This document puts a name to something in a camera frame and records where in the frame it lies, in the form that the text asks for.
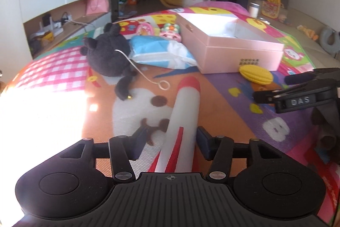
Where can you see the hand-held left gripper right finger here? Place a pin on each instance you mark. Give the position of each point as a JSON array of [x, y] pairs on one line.
[[203, 144]]

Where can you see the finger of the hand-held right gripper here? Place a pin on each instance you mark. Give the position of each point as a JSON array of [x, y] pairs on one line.
[[268, 96], [300, 77]]

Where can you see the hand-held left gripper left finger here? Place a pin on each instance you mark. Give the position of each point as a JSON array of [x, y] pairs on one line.
[[140, 143]]

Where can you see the yellow ridged toy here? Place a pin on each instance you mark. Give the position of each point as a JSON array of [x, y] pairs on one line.
[[255, 74]]

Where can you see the white and red foam rocket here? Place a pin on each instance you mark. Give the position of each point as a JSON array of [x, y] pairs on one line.
[[186, 110]]

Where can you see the pink cardboard box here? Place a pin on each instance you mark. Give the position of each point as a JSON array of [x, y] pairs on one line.
[[233, 54]]

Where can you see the blue and white tissue pack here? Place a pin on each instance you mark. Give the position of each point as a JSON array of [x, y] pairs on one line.
[[159, 51]]

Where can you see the black plush toy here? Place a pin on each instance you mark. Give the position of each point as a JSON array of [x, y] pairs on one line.
[[109, 54]]

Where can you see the pink round toy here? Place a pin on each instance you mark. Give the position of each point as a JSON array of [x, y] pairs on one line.
[[144, 29]]

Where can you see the colourful doll figure toy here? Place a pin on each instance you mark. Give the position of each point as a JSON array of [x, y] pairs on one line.
[[171, 31]]

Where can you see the person's right hand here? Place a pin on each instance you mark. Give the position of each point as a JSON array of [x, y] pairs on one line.
[[326, 126]]

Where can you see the beige sofa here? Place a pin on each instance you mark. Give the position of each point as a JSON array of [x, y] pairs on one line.
[[305, 48]]

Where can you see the colourful printed play mat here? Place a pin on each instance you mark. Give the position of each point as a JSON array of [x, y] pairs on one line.
[[228, 115]]

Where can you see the orange soft toy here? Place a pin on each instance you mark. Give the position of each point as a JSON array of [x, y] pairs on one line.
[[308, 31]]

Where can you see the grey neck pillow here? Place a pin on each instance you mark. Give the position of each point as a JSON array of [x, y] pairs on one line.
[[329, 39]]

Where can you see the yellow printed bag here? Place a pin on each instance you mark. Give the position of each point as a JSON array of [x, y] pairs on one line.
[[272, 5]]

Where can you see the white jar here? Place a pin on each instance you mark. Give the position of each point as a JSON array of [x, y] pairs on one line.
[[254, 8]]

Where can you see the yellow shelf toy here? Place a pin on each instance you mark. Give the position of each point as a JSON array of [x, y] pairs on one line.
[[47, 37]]

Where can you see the pink gift bag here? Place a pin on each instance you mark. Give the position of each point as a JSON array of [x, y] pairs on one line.
[[97, 5]]

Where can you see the white router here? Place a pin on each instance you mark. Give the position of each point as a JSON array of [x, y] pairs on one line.
[[51, 25]]

